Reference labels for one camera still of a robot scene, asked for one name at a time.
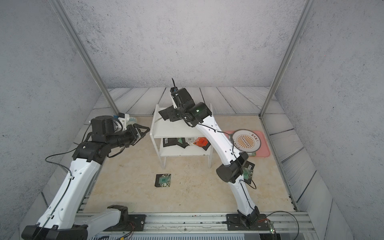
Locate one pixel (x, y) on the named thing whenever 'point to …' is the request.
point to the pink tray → (264, 149)
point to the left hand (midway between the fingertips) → (150, 130)
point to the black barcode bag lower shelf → (167, 142)
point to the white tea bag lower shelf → (190, 140)
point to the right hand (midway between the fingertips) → (172, 111)
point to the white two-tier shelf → (174, 137)
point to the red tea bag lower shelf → (201, 141)
